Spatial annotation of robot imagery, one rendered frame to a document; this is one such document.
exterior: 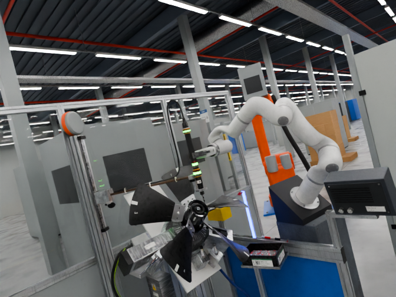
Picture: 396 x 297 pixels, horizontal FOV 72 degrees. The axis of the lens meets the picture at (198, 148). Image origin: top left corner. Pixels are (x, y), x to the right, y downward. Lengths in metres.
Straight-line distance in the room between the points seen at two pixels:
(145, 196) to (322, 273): 1.07
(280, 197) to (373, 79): 1.49
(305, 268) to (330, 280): 0.14
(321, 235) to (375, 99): 1.49
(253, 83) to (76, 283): 4.36
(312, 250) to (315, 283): 0.21
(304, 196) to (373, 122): 1.28
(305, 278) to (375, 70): 1.86
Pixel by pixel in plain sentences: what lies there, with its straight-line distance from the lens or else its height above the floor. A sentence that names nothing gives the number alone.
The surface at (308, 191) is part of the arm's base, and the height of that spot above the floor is 1.11.
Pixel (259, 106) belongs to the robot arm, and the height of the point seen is 1.67.
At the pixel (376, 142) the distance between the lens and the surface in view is 2.94.
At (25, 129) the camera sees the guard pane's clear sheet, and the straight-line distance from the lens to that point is 1.98.
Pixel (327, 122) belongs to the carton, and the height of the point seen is 1.25.
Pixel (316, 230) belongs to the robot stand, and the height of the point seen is 0.91.
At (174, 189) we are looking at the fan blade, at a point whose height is 1.33.
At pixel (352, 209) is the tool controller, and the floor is 1.08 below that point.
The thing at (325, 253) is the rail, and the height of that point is 0.83.
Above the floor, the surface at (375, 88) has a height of 1.66.
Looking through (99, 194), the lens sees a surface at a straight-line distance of 1.81.
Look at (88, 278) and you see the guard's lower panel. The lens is 2.08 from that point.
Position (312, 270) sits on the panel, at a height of 0.70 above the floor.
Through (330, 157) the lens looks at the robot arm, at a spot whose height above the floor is 1.32.
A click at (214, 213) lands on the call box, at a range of 2.06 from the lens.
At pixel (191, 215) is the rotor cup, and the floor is 1.20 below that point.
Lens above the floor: 1.55
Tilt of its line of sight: 1 degrees down
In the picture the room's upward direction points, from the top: 14 degrees counter-clockwise
